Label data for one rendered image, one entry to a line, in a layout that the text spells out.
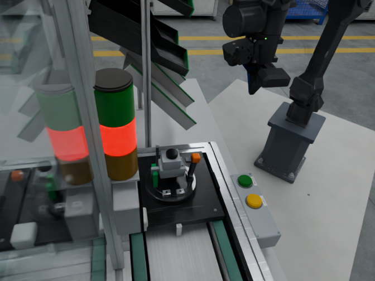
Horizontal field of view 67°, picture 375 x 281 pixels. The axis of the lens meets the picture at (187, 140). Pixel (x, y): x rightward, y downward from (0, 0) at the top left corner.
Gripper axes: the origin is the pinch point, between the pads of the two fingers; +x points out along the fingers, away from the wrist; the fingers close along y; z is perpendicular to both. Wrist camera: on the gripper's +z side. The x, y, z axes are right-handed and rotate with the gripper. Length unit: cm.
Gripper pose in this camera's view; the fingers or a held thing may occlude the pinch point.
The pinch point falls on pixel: (254, 81)
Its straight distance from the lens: 70.8
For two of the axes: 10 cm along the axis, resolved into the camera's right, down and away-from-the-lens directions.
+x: -0.7, 7.4, 6.7
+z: -9.8, 0.9, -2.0
